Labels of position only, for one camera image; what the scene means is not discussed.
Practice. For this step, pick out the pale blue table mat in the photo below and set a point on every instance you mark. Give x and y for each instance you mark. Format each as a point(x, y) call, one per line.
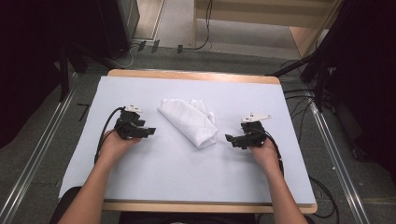
point(186, 174)

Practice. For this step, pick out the dark cabinet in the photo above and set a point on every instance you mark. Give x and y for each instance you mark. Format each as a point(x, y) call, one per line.
point(115, 25)

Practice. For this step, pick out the black metal stand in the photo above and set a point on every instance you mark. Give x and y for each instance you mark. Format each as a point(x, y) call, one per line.
point(317, 68)
point(64, 74)

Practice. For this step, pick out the wooden table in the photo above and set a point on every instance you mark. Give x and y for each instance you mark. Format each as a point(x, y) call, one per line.
point(193, 76)

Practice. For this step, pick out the person's left hand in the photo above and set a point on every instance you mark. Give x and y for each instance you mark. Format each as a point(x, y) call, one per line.
point(116, 147)

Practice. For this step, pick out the white mesh laundry bag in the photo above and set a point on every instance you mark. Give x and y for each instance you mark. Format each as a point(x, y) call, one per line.
point(190, 121)

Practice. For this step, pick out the person's right hand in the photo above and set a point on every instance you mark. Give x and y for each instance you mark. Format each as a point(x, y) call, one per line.
point(264, 155)

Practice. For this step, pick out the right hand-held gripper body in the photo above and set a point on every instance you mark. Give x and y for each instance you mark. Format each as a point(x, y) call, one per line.
point(253, 132)

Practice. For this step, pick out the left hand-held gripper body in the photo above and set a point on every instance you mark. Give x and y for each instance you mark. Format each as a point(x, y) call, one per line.
point(127, 124)

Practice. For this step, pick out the light wooden furniture frame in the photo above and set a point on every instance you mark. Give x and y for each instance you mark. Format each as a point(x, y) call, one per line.
point(249, 15)

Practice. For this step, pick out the metal floor rail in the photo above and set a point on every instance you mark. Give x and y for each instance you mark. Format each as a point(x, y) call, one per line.
point(336, 155)
point(37, 146)

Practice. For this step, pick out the person's dark pants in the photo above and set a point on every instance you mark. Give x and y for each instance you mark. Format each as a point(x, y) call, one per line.
point(186, 218)

